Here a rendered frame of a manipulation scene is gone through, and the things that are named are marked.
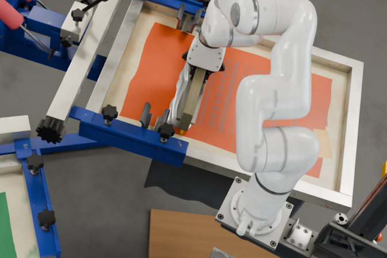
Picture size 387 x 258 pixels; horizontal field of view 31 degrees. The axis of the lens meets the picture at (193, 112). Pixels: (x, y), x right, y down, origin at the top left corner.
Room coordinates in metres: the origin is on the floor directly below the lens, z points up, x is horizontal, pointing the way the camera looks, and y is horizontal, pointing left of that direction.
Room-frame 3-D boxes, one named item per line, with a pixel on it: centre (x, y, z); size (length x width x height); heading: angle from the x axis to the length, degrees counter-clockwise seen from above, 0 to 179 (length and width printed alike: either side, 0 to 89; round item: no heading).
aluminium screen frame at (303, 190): (1.44, -0.09, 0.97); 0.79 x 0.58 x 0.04; 93
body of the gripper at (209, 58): (1.43, 0.02, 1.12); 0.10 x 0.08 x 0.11; 93
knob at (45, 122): (1.07, 0.34, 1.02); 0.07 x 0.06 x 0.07; 93
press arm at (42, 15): (1.42, 0.47, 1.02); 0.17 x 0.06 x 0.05; 93
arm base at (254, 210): (0.93, -0.22, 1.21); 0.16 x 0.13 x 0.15; 171
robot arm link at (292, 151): (0.95, -0.21, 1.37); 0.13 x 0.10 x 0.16; 117
